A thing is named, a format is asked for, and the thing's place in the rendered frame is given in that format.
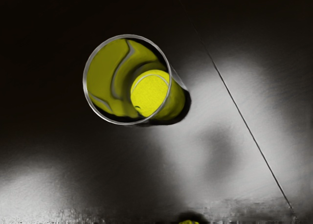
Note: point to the yellow tennis ball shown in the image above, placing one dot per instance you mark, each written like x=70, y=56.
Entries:
x=188, y=221
x=150, y=94

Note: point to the clear glass cup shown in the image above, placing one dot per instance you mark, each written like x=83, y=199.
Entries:
x=102, y=70

